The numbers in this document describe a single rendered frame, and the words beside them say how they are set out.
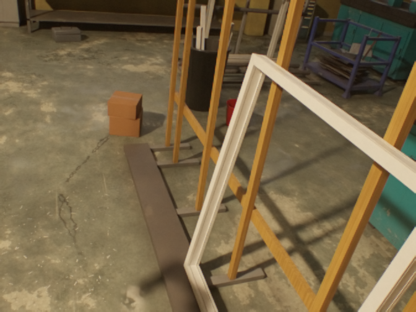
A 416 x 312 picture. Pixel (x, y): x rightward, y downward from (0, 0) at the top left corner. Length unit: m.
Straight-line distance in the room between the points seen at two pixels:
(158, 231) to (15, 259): 0.95
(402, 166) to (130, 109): 3.06
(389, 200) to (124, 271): 2.03
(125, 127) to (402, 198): 2.59
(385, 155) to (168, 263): 1.73
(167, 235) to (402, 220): 1.74
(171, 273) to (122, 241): 0.47
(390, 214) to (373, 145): 2.05
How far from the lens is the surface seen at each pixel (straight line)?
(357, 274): 3.02
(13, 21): 8.04
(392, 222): 3.26
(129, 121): 3.94
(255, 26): 9.08
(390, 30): 7.97
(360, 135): 1.28
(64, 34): 7.13
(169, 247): 2.68
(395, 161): 1.19
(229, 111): 4.36
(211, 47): 4.95
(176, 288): 2.46
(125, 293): 2.49
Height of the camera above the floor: 1.95
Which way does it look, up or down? 31 degrees down
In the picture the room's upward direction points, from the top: 8 degrees clockwise
